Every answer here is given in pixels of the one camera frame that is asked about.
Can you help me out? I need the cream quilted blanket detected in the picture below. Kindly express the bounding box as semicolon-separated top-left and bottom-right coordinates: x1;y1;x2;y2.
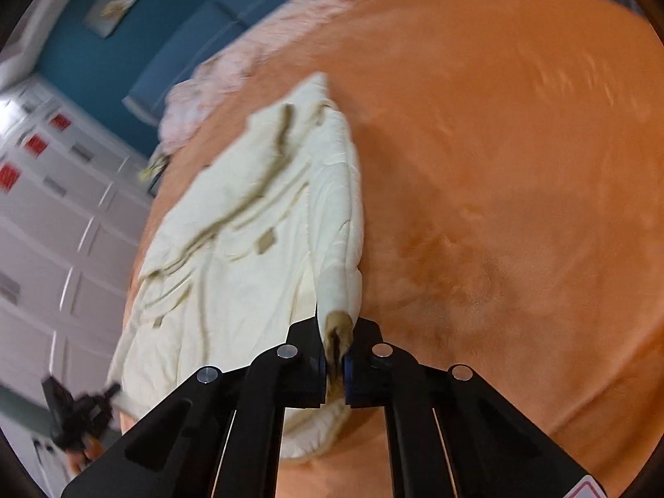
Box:
105;72;366;466

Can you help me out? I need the person's left hand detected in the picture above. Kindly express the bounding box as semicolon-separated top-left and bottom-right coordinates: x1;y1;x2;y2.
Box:
65;436;105;477

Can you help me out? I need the white panelled wardrobe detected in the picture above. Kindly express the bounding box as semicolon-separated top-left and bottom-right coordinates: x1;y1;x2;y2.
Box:
0;73;156;498

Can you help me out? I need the yellow white cloth pile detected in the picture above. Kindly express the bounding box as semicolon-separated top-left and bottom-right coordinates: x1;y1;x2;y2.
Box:
139;146;170;182

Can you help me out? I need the blue upholstered headboard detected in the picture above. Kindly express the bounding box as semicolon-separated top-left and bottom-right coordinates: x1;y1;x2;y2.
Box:
123;0;288;127

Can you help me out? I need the pink crumpled duvet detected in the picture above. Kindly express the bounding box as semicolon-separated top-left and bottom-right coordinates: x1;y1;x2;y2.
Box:
158;0;360;155

